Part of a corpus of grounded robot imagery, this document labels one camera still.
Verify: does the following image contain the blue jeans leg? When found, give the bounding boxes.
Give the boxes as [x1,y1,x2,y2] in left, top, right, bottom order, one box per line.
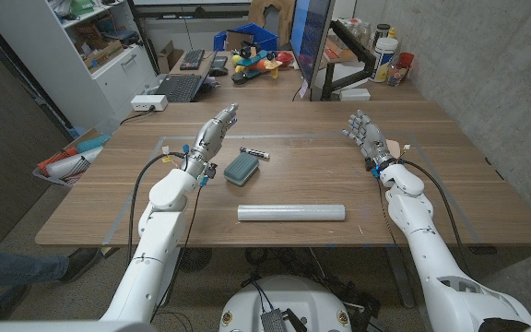
[0,239,71,322]

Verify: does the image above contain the small cardboard box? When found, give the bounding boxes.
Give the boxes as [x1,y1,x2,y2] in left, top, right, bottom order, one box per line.
[157,40,184,74]

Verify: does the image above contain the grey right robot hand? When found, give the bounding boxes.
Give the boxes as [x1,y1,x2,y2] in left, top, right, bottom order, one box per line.
[342,109,398,170]

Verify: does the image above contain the black lid jar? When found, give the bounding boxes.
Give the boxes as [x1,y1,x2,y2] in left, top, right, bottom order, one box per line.
[373,23,392,47]

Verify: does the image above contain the black floor fan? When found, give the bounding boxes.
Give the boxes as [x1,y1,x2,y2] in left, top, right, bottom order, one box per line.
[177,247,214,273]

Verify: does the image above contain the white wipes canister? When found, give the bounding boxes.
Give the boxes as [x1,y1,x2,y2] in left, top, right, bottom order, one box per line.
[369,37,399,84]

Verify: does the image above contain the small white box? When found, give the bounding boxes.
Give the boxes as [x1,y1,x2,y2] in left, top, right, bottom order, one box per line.
[338,88,372,102]

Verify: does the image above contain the black keyboard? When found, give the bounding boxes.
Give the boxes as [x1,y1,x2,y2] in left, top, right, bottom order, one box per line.
[179,49,206,71]

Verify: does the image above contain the clear glass cup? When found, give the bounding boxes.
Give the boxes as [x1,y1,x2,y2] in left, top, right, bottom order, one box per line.
[387,63,408,88]

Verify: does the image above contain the orange roll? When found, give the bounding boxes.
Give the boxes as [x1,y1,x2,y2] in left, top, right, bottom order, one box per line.
[37,147,80,172]

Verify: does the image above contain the computer monitor with blue screen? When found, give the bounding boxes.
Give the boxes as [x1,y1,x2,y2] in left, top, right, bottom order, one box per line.
[289,0,336,101]

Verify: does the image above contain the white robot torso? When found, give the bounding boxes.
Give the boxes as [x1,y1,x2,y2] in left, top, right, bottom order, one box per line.
[218,275,353,332]

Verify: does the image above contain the floor basket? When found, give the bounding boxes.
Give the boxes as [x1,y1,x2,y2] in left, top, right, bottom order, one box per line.
[32,133,112,188]

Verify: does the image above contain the colourful toy airplane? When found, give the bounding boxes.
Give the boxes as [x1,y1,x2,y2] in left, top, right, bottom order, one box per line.
[230,43,294,86]

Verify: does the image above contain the white marker with black cap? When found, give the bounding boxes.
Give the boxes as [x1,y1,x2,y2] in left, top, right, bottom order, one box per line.
[239,146,271,160]

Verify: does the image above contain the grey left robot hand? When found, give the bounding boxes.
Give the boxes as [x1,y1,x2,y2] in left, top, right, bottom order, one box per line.
[184,102,240,179]

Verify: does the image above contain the white roll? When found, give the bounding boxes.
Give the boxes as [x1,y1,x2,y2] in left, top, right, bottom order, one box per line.
[45,146,104,179]

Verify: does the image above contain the teal soap case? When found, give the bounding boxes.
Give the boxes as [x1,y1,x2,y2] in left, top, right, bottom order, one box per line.
[222,152,261,187]

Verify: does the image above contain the clear plastic wrap roll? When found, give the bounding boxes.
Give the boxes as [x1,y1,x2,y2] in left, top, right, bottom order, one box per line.
[237,204,347,222]

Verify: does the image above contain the blue plastic bin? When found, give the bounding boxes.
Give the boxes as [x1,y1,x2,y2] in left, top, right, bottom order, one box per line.
[213,22,279,53]

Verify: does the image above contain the teal roll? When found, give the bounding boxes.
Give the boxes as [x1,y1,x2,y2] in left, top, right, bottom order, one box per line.
[76,134,112,154]

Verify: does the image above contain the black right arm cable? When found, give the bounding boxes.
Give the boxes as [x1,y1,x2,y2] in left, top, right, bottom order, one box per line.
[398,159,473,277]

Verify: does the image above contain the white power strip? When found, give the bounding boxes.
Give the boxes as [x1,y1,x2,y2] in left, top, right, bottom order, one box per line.
[130,94,169,113]

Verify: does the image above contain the white shelf cabinet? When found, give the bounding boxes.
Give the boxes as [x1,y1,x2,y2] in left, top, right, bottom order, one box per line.
[0,0,160,130]

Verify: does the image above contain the black laptop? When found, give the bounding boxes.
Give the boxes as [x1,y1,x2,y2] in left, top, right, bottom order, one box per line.
[153,50,218,103]

